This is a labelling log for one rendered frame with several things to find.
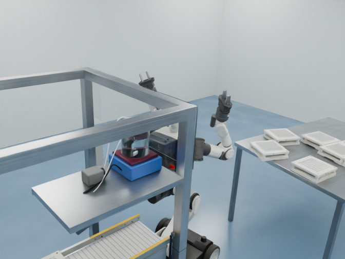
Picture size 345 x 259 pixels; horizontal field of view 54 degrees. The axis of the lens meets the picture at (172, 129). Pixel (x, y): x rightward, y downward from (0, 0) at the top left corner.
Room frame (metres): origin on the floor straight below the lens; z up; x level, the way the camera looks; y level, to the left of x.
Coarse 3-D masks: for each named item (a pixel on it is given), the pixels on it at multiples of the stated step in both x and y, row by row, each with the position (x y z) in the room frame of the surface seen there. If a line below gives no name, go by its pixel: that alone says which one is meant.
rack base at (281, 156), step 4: (248, 148) 2.75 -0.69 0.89; (252, 148) 2.72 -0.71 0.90; (256, 152) 2.64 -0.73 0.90; (260, 156) 2.56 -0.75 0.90; (268, 156) 2.57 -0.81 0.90; (272, 156) 2.57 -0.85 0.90; (276, 156) 2.58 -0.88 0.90; (280, 156) 2.58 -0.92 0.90; (284, 156) 2.59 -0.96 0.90; (288, 156) 2.59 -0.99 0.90; (264, 160) 2.53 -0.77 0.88; (268, 160) 2.54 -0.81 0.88
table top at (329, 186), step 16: (288, 128) 3.31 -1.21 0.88; (304, 128) 3.33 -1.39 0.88; (320, 128) 3.36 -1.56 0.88; (336, 128) 3.38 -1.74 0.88; (240, 144) 2.85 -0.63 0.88; (304, 144) 2.91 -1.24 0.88; (272, 160) 2.55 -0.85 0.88; (288, 160) 2.56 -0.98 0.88; (336, 176) 2.33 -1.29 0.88; (336, 192) 2.09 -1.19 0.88
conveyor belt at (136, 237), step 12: (132, 228) 1.64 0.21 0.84; (144, 228) 1.65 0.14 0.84; (108, 240) 1.53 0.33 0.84; (120, 240) 1.53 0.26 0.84; (132, 240) 1.54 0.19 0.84; (144, 240) 1.54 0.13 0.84; (156, 240) 1.54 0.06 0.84; (84, 252) 1.43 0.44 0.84; (96, 252) 1.43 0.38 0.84; (108, 252) 1.43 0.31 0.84; (120, 252) 1.44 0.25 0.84; (132, 252) 1.44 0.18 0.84
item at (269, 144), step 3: (261, 144) 2.68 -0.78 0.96; (264, 144) 2.69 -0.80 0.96; (267, 144) 2.70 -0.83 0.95; (270, 144) 2.70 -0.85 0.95; (273, 144) 2.70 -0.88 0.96; (264, 147) 2.62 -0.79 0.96; (267, 147) 2.63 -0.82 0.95; (270, 147) 2.63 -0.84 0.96; (273, 147) 2.63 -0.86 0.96; (276, 147) 2.64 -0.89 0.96; (279, 147) 2.64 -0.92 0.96
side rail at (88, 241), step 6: (138, 216) 1.72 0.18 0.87; (126, 222) 1.66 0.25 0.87; (114, 228) 1.60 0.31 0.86; (120, 228) 1.63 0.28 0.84; (102, 234) 1.54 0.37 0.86; (84, 240) 1.48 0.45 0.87; (90, 240) 1.49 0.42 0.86; (72, 246) 1.43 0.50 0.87; (78, 246) 1.44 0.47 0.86; (84, 246) 1.47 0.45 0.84; (66, 252) 1.40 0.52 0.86
